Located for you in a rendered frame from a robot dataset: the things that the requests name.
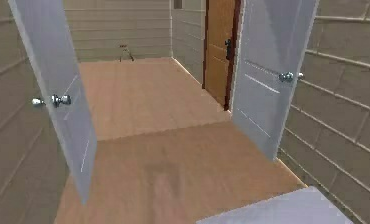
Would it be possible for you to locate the orange wooden room door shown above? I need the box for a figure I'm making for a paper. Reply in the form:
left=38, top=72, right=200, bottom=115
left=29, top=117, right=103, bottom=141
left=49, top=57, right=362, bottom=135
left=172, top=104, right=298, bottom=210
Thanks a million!
left=202, top=0, right=243, bottom=112

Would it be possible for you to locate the pale grey room door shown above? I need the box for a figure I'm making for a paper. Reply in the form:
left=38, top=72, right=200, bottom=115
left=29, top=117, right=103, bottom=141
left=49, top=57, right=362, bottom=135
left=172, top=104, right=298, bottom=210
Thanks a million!
left=195, top=185, right=355, bottom=224
left=231, top=0, right=320, bottom=162
left=7, top=0, right=98, bottom=206

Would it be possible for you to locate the silver round door knob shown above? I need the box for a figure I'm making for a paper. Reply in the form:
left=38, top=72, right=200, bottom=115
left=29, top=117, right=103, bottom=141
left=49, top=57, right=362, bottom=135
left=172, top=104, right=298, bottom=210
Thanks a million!
left=31, top=94, right=73, bottom=109
left=278, top=71, right=305, bottom=84

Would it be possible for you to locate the black door handle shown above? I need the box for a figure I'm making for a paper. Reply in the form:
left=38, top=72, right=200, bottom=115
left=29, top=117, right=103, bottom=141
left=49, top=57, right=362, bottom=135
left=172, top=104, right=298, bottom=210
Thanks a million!
left=224, top=38, right=233, bottom=62

